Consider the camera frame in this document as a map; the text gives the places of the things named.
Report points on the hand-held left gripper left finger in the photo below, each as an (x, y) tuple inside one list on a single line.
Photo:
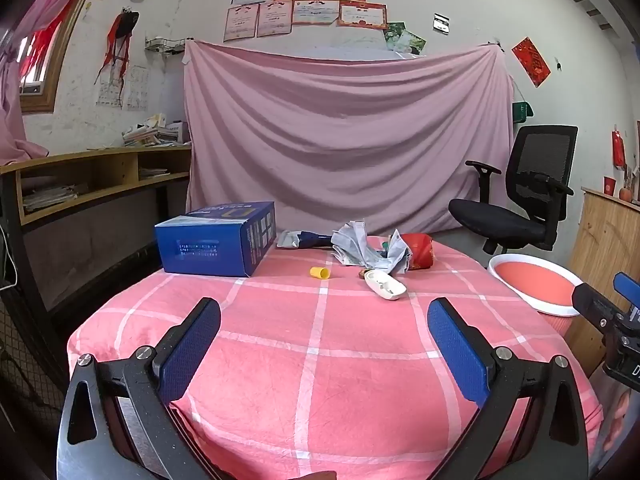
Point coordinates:
[(187, 355)]

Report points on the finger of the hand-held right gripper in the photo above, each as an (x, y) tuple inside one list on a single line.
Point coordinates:
[(595, 305), (629, 286)]

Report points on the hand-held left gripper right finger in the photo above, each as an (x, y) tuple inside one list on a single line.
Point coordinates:
[(457, 355)]

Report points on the white rimmed red basin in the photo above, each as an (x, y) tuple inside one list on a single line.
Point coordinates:
[(537, 285)]

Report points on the red wrapper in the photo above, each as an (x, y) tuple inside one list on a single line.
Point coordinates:
[(419, 252)]

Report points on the crushed green white carton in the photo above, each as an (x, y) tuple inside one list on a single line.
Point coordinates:
[(352, 245)]

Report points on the blue foil wrapper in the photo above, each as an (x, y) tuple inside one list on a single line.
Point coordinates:
[(305, 239)]

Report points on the light wooden cabinet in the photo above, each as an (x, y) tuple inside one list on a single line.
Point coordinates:
[(600, 260)]

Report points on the orange fruit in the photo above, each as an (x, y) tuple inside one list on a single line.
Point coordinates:
[(625, 193)]

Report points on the white plastic case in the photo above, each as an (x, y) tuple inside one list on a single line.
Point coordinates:
[(385, 285)]

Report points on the small red cup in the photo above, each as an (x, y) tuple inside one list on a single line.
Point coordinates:
[(610, 186)]

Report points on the blue cardboard box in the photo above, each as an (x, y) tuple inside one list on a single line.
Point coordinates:
[(205, 252)]

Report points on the black office chair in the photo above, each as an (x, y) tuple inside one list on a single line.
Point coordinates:
[(525, 195)]

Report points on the red hanging ornament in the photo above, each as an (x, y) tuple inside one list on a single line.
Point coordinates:
[(618, 149)]

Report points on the yellow bottle cap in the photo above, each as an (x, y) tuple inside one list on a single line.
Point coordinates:
[(320, 273)]

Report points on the pile of papers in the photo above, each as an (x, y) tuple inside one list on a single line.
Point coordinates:
[(50, 195), (155, 172)]

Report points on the green hanging bag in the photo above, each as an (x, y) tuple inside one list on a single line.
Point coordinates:
[(522, 111)]

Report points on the wooden shelf desk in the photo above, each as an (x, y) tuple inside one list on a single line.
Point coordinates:
[(75, 180)]

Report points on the stack of books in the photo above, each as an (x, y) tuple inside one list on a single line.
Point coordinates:
[(155, 132)]

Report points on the pink hanging bed sheet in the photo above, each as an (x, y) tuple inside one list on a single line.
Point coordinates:
[(350, 135)]

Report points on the pink curtain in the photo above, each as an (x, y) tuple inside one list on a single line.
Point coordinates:
[(15, 85)]

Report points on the red wall poster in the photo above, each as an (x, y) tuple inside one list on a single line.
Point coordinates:
[(531, 60)]

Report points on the paper wall calendar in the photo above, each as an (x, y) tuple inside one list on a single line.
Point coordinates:
[(125, 87)]

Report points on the small white wall photo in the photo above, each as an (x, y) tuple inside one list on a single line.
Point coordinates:
[(441, 23)]

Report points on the green wall photos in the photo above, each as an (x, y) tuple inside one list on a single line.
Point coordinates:
[(405, 37)]

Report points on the red tassel wall decoration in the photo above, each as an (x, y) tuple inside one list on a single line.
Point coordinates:
[(117, 40)]

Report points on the wooden window frame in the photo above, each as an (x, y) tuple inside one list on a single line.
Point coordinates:
[(55, 60)]

